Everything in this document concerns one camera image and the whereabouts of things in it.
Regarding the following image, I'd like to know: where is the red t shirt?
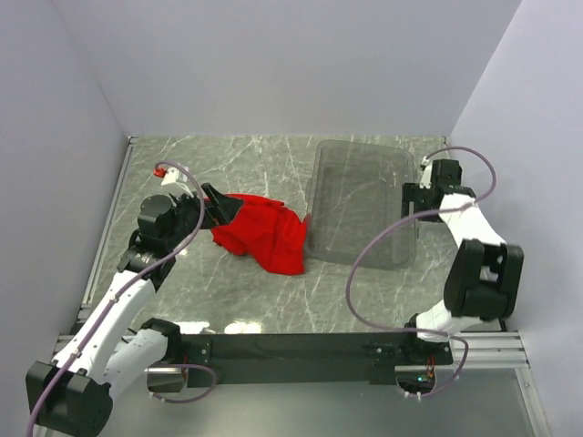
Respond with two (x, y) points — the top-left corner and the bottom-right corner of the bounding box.
(210, 194), (308, 276)

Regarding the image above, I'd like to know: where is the clear plastic storage bin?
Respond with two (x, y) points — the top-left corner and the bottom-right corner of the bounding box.
(304, 139), (416, 265)

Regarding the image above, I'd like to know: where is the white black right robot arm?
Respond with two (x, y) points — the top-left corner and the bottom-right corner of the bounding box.
(402, 158), (524, 343)

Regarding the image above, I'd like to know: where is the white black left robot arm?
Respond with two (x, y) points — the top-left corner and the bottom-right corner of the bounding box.
(26, 184), (243, 436)

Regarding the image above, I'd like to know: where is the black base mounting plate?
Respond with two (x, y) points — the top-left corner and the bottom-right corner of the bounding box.
(182, 332), (454, 385)

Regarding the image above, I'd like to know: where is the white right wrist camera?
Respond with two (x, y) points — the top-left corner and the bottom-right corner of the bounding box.
(419, 156), (433, 188)

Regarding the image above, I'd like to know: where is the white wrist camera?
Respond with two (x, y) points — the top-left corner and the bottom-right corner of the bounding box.
(153, 168), (192, 197)
(419, 156), (433, 188)

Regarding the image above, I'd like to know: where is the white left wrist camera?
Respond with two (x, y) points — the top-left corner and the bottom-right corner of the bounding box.
(153, 168), (192, 197)

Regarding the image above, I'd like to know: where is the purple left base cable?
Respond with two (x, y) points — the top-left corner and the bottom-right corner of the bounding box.
(152, 363), (219, 404)

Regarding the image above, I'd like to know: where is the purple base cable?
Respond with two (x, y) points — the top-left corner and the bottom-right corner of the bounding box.
(403, 335), (470, 400)
(152, 363), (219, 404)

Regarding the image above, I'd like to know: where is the aluminium front frame rail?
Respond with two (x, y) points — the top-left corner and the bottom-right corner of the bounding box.
(53, 331), (530, 370)

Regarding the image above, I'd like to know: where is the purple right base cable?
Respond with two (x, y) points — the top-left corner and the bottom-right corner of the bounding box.
(403, 335), (470, 400)

